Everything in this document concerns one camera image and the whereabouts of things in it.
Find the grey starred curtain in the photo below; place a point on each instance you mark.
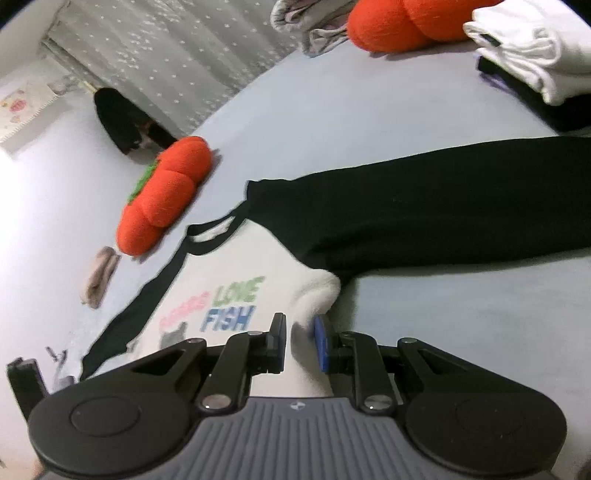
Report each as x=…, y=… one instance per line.
x=184, y=55

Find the black folded garment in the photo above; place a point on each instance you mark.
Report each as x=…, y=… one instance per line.
x=554, y=115

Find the wall hanging with pink print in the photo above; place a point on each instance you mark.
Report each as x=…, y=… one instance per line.
x=21, y=110

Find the cream and black sweater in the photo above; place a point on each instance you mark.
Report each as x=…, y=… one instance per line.
x=415, y=207

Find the small orange pumpkin cushion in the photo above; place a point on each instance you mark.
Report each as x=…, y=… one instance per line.
x=392, y=23

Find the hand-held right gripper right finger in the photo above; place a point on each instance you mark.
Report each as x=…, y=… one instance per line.
x=321, y=344

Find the black hanging garment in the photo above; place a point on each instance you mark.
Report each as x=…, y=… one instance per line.
x=120, y=120

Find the white folded garment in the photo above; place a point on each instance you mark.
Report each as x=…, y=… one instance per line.
x=535, y=46

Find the large orange pumpkin cushion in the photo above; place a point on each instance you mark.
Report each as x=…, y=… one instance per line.
x=171, y=194

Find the pink folded garment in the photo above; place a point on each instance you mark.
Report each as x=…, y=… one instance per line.
x=101, y=277

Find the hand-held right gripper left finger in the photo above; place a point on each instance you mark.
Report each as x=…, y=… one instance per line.
x=278, y=341

